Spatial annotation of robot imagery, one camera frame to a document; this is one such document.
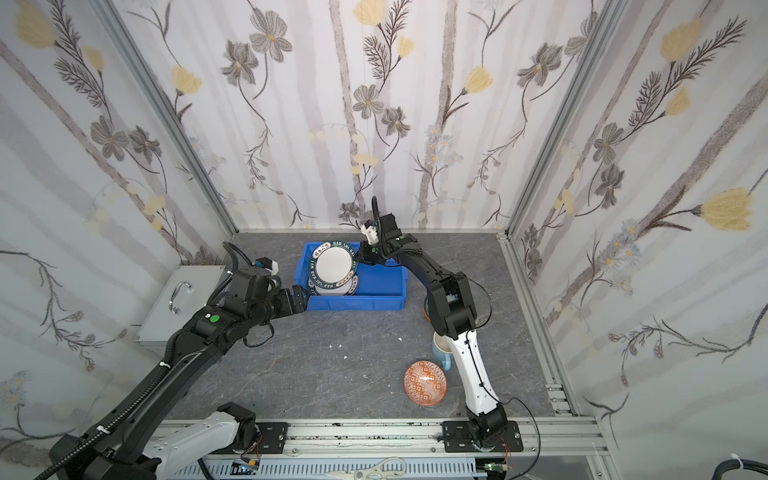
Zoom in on green rim plate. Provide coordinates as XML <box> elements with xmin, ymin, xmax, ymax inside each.
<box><xmin>309</xmin><ymin>241</ymin><xmax>357</xmax><ymax>288</ymax></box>
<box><xmin>308</xmin><ymin>274</ymin><xmax>359</xmax><ymax>296</ymax></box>

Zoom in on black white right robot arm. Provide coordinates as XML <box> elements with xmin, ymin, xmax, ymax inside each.
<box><xmin>355</xmin><ymin>208</ymin><xmax>508</xmax><ymax>449</ymax></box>

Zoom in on white scissors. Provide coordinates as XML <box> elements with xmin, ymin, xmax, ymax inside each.
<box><xmin>327</xmin><ymin>457</ymin><xmax>408</xmax><ymax>480</ymax></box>

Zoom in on grey metal box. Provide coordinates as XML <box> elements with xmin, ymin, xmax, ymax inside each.
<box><xmin>135</xmin><ymin>265</ymin><xmax>225</xmax><ymax>357</ymax></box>

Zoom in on front aluminium mounting rail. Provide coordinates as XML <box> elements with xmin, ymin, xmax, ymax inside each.
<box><xmin>152</xmin><ymin>416</ymin><xmax>610</xmax><ymax>480</ymax></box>

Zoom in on blue plastic bin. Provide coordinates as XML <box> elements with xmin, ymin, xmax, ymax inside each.
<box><xmin>294</xmin><ymin>242</ymin><xmax>408</xmax><ymax>311</ymax></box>

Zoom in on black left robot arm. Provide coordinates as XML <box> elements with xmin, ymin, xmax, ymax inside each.
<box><xmin>38</xmin><ymin>242</ymin><xmax>310</xmax><ymax>479</ymax></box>

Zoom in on light blue ceramic mug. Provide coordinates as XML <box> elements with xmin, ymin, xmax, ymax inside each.
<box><xmin>432</xmin><ymin>333</ymin><xmax>453</xmax><ymax>371</ymax></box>

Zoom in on orange patterned bowl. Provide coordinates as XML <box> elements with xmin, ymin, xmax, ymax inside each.
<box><xmin>403</xmin><ymin>360</ymin><xmax>447</xmax><ymax>407</ymax></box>

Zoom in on aluminium frame rail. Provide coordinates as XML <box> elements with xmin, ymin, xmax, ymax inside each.
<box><xmin>496</xmin><ymin>233</ymin><xmax>583</xmax><ymax>416</ymax></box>

